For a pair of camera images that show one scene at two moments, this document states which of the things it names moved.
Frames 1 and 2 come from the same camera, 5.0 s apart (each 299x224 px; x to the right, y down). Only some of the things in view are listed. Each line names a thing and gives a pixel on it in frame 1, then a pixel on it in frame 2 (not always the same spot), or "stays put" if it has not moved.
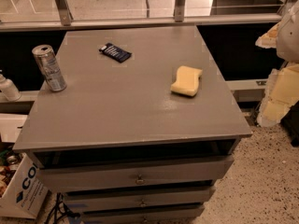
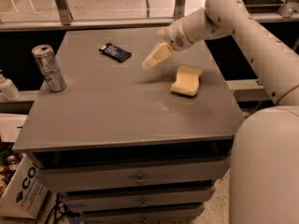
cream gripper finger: [268, 39] -> [159, 54]
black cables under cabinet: [61, 210] stays put
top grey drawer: [90, 177] stays put
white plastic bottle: [8, 89] stays put
